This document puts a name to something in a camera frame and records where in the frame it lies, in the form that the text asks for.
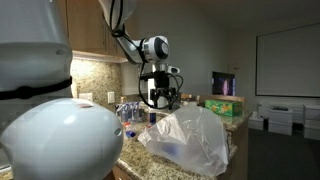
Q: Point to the wooden upper cabinets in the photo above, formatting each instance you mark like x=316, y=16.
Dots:
x=86, y=28

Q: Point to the white storage boxes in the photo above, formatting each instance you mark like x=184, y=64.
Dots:
x=281, y=119

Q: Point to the blue cap bottle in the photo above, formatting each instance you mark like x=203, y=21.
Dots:
x=152, y=116

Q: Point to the translucent plastic bag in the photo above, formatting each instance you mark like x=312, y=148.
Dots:
x=192, y=137

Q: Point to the monitor screen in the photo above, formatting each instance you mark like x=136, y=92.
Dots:
x=223, y=83

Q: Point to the green tissue box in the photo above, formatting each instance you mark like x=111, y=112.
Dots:
x=224, y=107

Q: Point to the white projector screen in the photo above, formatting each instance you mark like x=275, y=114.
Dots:
x=288, y=63

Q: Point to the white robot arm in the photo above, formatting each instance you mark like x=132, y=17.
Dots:
x=46, y=133

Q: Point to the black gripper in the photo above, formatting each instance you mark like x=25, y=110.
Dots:
x=162, y=88

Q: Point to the white wall outlet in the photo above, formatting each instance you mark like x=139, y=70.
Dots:
x=111, y=97

